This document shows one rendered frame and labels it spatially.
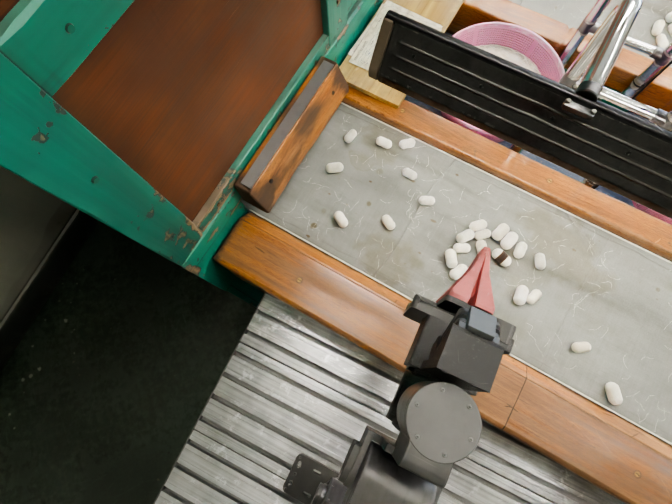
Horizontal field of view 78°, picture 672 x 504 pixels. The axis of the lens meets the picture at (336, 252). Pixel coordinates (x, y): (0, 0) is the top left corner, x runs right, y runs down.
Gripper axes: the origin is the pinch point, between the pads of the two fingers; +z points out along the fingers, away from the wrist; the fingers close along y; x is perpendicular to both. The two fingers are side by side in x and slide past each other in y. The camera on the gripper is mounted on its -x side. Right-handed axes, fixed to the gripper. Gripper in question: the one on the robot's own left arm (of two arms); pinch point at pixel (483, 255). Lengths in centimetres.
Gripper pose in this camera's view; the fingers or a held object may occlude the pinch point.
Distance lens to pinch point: 47.5
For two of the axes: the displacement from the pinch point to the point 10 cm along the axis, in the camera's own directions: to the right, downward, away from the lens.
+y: -9.0, -4.1, 1.4
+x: 0.2, 2.8, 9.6
